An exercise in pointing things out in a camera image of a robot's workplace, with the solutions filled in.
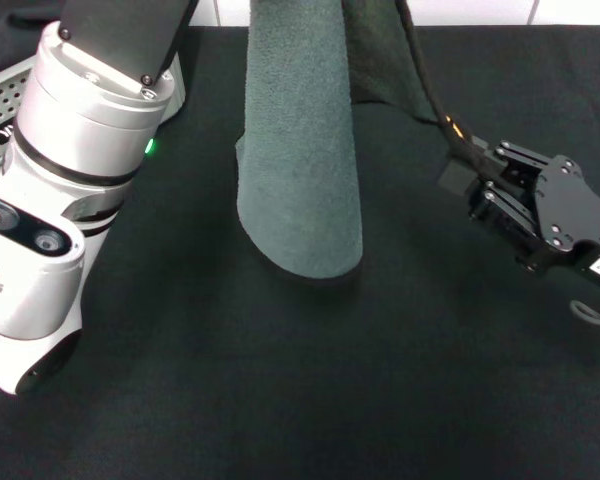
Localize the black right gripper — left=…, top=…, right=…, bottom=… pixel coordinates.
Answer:
left=437, top=141, right=600, bottom=292

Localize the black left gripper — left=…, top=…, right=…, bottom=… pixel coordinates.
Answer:
left=58, top=0, right=202, bottom=90

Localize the yellow and grey-green towel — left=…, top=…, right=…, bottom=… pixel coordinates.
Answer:
left=233, top=0, right=487, bottom=290

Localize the grey perforated storage box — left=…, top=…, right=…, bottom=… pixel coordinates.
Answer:
left=0, top=52, right=186, bottom=182

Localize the black tablecloth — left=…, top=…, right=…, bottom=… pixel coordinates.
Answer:
left=0, top=25, right=600, bottom=480

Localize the black cloth lining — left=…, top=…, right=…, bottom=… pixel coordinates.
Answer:
left=0, top=0, right=67, bottom=81

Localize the right arm cable with plug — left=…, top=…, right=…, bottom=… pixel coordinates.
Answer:
left=568, top=298, right=600, bottom=330

